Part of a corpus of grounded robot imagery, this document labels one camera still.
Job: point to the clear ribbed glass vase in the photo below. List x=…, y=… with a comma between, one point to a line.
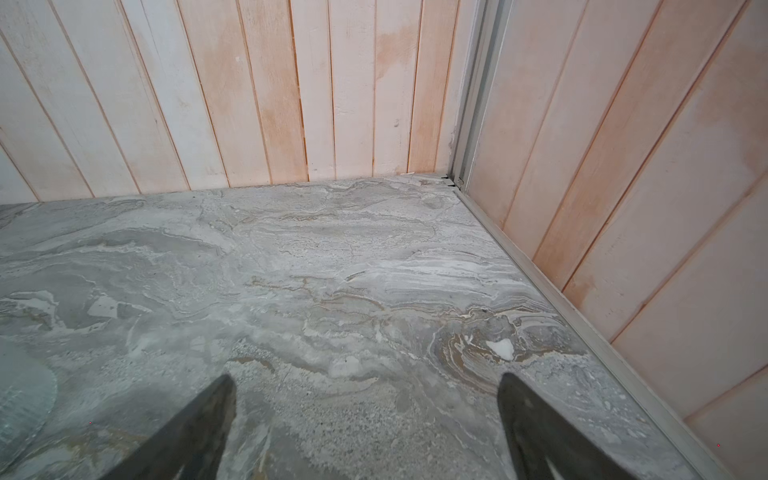
x=28, y=394

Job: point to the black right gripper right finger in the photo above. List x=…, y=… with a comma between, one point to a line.
x=543, y=444

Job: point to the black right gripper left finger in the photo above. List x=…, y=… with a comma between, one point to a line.
x=191, y=444

